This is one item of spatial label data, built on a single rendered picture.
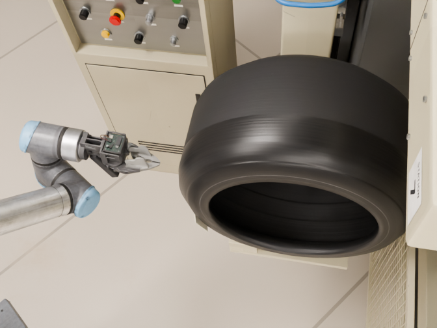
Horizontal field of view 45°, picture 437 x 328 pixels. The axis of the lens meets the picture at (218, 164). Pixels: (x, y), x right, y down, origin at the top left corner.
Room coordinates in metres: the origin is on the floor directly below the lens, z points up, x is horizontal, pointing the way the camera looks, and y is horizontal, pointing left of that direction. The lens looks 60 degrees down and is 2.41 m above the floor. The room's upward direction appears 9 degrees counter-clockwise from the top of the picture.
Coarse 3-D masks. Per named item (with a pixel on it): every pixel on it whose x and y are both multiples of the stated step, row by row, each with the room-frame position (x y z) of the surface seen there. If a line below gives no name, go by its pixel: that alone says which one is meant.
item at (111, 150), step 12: (84, 132) 0.82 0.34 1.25; (108, 132) 0.82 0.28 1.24; (84, 144) 0.79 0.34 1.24; (96, 144) 0.79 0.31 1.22; (108, 144) 0.78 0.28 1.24; (120, 144) 0.77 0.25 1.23; (84, 156) 0.77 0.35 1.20; (108, 156) 0.76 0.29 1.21; (120, 156) 0.75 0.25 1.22; (108, 168) 0.75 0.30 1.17
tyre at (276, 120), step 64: (256, 64) 0.78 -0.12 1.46; (320, 64) 0.73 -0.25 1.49; (192, 128) 0.72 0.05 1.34; (256, 128) 0.60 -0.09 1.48; (320, 128) 0.57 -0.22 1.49; (384, 128) 0.58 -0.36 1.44; (192, 192) 0.59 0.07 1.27; (256, 192) 0.72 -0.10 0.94; (320, 192) 0.70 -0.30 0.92; (384, 192) 0.46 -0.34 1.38; (320, 256) 0.48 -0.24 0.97
